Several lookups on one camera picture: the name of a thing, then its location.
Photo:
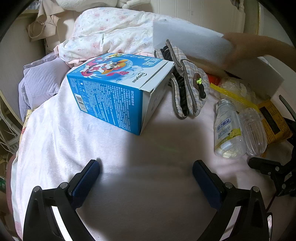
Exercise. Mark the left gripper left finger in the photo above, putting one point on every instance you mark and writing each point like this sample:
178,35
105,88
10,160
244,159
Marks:
40,222

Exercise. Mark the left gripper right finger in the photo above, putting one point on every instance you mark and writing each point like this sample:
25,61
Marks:
252,222

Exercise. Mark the orange snack packet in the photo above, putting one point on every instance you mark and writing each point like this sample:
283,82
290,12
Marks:
275,126

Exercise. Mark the clear ribbed plastic jar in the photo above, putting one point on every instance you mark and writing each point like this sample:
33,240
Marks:
253,132

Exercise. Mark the clear vitamin tablet bottle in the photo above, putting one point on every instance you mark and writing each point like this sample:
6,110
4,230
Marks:
229,140

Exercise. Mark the plaid grey cap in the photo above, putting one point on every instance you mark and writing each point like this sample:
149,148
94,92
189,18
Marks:
190,84

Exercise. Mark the grey fabric storage bin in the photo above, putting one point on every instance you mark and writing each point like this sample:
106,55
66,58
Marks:
208,45

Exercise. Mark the blue bandage carton box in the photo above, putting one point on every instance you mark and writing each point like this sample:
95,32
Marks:
121,89

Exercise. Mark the person's right hand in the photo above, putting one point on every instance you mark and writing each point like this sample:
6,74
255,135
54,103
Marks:
245,46

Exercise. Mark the yellow clear zip bag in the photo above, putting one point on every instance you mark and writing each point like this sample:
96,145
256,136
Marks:
233,89

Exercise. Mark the red snack packet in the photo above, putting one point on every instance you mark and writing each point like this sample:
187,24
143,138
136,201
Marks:
213,79

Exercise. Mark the lavender folded blanket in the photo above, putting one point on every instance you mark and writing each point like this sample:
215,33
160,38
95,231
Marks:
41,81

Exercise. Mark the white bed headboard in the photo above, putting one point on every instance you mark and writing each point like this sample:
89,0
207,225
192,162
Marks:
219,15

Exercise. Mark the floral white duvet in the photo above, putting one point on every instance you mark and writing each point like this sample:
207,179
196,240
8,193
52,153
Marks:
110,30

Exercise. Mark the beige handbag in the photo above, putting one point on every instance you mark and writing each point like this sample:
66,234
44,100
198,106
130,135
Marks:
53,22

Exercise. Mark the ice cream print pillow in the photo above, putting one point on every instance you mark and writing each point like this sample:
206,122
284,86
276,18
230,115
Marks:
82,5

